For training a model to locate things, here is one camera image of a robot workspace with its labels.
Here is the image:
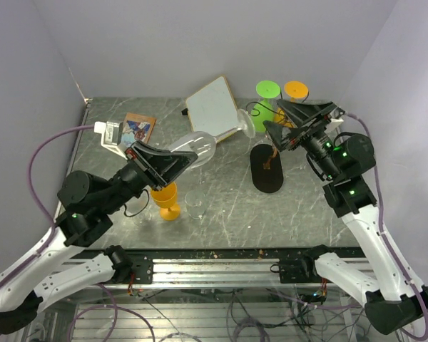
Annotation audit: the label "black oval rack base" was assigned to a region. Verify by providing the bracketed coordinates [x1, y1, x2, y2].
[250, 144, 284, 194]

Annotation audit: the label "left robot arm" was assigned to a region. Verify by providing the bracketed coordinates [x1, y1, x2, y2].
[0, 141, 198, 335]

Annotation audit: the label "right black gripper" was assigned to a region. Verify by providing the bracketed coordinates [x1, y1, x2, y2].
[263, 99, 342, 180]

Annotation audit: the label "clear wine glass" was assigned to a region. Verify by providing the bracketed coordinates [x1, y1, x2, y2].
[128, 192, 152, 227]
[168, 109, 255, 170]

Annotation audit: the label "copper wire glass rack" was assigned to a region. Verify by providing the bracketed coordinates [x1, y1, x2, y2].
[248, 88, 311, 170]

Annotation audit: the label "green plastic wine glass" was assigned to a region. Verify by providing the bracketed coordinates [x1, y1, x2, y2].
[250, 80, 281, 133]

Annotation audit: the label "clear ribbed glass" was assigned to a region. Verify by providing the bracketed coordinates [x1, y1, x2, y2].
[185, 190, 207, 219]

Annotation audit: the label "orange plastic wine glass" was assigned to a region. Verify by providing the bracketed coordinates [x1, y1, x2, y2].
[151, 182, 180, 221]

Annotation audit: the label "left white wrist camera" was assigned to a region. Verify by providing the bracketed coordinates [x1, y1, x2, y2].
[94, 120, 126, 159]

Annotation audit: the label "small whiteboard yellow frame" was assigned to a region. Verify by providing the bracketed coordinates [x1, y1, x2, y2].
[185, 76, 238, 143]

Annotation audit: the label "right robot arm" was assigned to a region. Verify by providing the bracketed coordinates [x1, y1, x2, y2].
[263, 99, 428, 341]

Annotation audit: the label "clear wine glass front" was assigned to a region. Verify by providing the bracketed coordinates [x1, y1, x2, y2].
[128, 192, 152, 227]

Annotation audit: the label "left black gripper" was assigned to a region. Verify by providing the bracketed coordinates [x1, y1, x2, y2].
[100, 138, 198, 213]

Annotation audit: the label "aluminium rail frame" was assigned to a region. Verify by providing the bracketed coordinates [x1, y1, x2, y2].
[53, 258, 375, 289]

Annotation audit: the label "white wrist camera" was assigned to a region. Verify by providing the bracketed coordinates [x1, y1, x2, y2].
[325, 108, 345, 133]
[94, 120, 126, 159]

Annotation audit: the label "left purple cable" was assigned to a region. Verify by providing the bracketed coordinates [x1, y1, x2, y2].
[0, 125, 97, 307]

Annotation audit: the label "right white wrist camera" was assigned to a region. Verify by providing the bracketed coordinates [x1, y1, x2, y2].
[325, 108, 345, 133]

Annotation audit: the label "tangled cables under table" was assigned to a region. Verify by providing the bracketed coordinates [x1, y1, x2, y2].
[67, 284, 375, 342]

